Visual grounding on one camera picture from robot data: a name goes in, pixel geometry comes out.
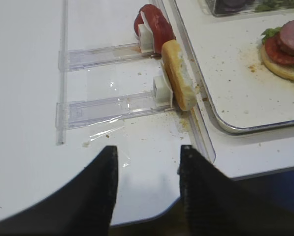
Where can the bottom bun slice standing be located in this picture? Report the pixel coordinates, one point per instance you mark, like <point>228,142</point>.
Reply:
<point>176,68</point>

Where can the white pusher block bun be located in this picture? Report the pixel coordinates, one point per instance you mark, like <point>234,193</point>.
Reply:
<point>162,90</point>

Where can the purple cabbage in box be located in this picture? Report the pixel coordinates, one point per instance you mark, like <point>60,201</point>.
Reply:
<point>231,6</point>

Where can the green lettuce in box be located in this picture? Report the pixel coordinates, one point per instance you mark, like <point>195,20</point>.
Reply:
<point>268,5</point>

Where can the clear rail for tomato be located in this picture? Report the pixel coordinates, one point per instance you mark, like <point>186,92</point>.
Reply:
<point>73,60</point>

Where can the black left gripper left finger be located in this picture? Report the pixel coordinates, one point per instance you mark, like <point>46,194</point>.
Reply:
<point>83,207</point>

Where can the meat patty on burger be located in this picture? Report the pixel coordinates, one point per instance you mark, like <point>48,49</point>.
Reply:
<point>286,38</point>

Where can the clear thin rod left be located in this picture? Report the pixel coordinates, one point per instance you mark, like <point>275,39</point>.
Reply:
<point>62,73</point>

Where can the metal baking tray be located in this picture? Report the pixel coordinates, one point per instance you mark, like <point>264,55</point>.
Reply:
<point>244,95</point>

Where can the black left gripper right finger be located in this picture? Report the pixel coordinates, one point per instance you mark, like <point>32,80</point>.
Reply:
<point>215,205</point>

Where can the clear plastic ingredient box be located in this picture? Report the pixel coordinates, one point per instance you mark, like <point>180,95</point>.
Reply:
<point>209,5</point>

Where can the clear rail for bun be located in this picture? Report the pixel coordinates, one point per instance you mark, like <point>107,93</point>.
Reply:
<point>77,114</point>

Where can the tomato slice on burger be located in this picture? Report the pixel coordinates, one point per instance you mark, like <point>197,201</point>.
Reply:
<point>276,54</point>

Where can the green lettuce on burger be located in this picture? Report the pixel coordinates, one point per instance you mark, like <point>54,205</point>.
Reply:
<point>269,33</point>

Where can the bottom bun on tray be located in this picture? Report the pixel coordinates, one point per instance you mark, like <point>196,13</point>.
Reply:
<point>283,71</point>

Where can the red tomato slices stack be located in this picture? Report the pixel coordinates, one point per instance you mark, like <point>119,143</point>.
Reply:
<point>160,27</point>

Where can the white pusher block tomato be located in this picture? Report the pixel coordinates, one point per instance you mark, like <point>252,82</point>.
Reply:
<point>145,36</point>

